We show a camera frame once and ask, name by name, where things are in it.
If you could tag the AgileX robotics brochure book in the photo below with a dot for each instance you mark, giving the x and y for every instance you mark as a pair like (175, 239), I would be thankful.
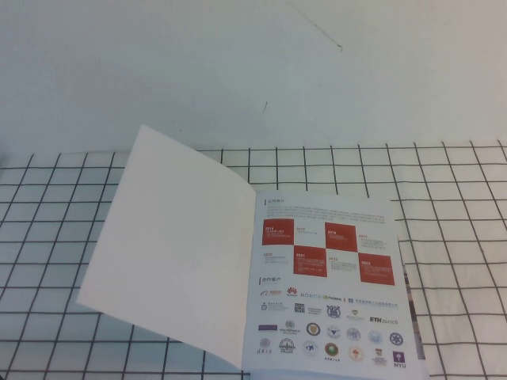
(178, 245)

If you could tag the white black-grid checkered tablecloth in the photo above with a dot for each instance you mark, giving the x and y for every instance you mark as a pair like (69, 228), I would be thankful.
(455, 198)

